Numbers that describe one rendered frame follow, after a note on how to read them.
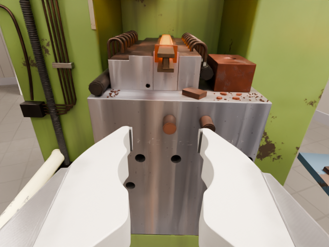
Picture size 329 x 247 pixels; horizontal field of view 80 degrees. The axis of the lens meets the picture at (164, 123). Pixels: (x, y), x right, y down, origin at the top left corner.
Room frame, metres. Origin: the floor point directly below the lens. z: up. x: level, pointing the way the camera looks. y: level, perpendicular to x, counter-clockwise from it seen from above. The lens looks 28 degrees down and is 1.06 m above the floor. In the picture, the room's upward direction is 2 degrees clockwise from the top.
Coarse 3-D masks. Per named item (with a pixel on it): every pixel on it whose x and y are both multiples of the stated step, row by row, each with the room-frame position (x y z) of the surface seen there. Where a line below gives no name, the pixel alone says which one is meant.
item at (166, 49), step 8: (168, 40) 0.58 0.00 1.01; (160, 48) 0.39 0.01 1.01; (168, 48) 0.39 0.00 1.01; (176, 48) 0.42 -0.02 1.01; (160, 56) 0.33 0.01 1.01; (168, 56) 0.33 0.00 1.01; (176, 56) 0.42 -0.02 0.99; (160, 64) 0.36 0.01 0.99; (168, 64) 0.36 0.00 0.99; (168, 72) 0.33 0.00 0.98
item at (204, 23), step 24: (120, 0) 0.92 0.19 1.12; (144, 0) 0.92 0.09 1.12; (168, 0) 0.92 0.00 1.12; (192, 0) 0.92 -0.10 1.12; (216, 0) 0.92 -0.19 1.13; (144, 24) 0.92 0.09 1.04; (168, 24) 0.92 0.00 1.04; (192, 24) 0.92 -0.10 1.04; (216, 24) 0.92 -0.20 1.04; (216, 48) 0.92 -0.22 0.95
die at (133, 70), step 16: (128, 48) 0.62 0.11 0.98; (144, 48) 0.55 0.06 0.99; (112, 64) 0.44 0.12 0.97; (128, 64) 0.44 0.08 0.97; (144, 64) 0.44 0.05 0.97; (176, 64) 0.44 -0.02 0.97; (192, 64) 0.44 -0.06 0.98; (112, 80) 0.44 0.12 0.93; (128, 80) 0.44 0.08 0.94; (144, 80) 0.44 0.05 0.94; (160, 80) 0.44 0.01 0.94; (176, 80) 0.44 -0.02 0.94; (192, 80) 0.44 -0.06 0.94
